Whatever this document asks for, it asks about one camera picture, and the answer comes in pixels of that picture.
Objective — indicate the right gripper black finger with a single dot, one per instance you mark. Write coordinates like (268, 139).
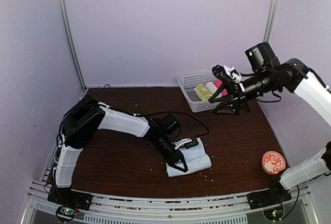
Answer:
(222, 100)
(227, 108)

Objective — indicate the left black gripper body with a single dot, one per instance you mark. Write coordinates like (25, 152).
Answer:
(163, 151)

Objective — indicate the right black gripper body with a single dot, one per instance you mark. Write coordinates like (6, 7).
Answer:
(239, 96)

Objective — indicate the green patterned towel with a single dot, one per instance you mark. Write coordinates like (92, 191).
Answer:
(202, 92)

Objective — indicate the light blue towel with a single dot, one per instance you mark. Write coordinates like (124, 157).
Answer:
(196, 159)

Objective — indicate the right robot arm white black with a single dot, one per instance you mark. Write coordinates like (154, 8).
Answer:
(269, 75)

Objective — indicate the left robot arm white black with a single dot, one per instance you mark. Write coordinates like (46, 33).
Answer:
(80, 124)

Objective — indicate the rolled pink towel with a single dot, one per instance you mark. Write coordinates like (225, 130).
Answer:
(218, 83)

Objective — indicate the rolled white towel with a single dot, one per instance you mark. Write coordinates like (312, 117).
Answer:
(211, 87)

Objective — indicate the white plastic basket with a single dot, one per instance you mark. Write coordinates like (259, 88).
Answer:
(187, 85)

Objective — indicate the red patterned bowl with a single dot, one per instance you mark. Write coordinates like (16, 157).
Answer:
(273, 163)

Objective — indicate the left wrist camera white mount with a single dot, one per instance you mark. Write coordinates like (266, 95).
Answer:
(186, 143)

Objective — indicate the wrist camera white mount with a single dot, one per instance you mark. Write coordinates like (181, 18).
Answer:
(229, 74)
(186, 143)

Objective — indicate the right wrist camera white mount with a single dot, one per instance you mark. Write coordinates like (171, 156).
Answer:
(229, 74)

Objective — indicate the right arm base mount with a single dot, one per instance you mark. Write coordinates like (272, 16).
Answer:
(275, 194)

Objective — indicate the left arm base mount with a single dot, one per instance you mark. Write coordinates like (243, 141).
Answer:
(68, 197)

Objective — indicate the right aluminium frame post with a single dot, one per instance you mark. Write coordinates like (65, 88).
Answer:
(271, 19)

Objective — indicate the aluminium frame post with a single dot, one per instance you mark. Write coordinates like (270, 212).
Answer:
(271, 19)
(70, 44)

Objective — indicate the left aluminium frame post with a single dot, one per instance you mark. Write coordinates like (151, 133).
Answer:
(70, 44)

